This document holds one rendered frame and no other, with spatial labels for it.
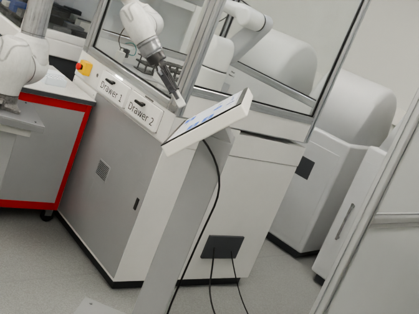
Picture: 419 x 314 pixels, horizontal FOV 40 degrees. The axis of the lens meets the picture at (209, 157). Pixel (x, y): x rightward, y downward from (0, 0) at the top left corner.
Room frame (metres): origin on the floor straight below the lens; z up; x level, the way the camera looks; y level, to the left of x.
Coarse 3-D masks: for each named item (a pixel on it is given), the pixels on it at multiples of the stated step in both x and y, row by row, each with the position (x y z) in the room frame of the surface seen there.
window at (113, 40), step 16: (112, 0) 3.21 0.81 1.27; (144, 0) 2.98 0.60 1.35; (160, 0) 2.88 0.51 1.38; (176, 0) 2.79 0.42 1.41; (192, 0) 2.70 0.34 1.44; (112, 16) 3.17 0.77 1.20; (176, 16) 2.76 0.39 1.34; (192, 16) 2.67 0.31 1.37; (112, 32) 3.13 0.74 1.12; (176, 32) 2.72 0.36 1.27; (192, 32) 2.64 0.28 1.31; (112, 48) 3.09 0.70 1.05; (128, 48) 2.98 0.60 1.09; (176, 48) 2.69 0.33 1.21; (128, 64) 2.94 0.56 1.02; (144, 64) 2.84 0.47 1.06; (176, 64) 2.66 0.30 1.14; (160, 80) 2.72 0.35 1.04; (176, 80) 2.63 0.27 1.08
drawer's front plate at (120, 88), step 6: (102, 72) 3.04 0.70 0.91; (108, 72) 3.01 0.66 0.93; (102, 78) 3.02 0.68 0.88; (108, 78) 2.98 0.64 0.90; (114, 78) 2.94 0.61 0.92; (102, 84) 3.01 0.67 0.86; (108, 84) 2.96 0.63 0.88; (114, 84) 2.93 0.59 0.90; (120, 84) 2.88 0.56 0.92; (102, 90) 2.99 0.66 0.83; (108, 90) 2.95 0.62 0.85; (114, 90) 2.91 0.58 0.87; (120, 90) 2.87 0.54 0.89; (126, 90) 2.84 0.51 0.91; (108, 96) 2.94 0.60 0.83; (114, 96) 2.90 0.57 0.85; (120, 96) 2.86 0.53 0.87; (126, 96) 2.83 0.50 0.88; (120, 102) 2.84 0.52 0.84; (126, 102) 2.84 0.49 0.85
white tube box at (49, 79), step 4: (48, 76) 2.98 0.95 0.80; (52, 76) 3.02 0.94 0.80; (56, 76) 3.06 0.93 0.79; (44, 80) 2.94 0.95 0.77; (48, 80) 2.94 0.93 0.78; (52, 80) 2.96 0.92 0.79; (56, 80) 2.98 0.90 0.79; (60, 80) 3.00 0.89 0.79; (64, 80) 3.01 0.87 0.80; (48, 84) 2.95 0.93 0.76; (52, 84) 2.97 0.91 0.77; (56, 84) 2.98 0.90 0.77; (60, 84) 3.00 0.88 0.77; (64, 84) 3.02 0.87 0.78
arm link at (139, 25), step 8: (128, 8) 2.24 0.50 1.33; (136, 8) 2.25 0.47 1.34; (120, 16) 2.26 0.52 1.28; (128, 16) 2.24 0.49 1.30; (136, 16) 2.24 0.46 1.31; (144, 16) 2.25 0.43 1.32; (152, 16) 2.36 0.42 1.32; (128, 24) 2.24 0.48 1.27; (136, 24) 2.23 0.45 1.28; (144, 24) 2.24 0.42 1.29; (152, 24) 2.28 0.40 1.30; (128, 32) 2.25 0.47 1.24; (136, 32) 2.23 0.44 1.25; (144, 32) 2.24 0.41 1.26; (152, 32) 2.26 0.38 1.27; (136, 40) 2.25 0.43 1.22; (144, 40) 2.25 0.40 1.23
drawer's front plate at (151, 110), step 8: (136, 96) 2.76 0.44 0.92; (128, 104) 2.79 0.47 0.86; (136, 104) 2.75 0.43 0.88; (152, 104) 2.66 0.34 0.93; (128, 112) 2.77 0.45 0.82; (144, 112) 2.68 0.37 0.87; (152, 112) 2.64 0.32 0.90; (160, 112) 2.60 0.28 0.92; (144, 120) 2.67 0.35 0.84; (152, 120) 2.62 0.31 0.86; (160, 120) 2.61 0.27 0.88; (152, 128) 2.61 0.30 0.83
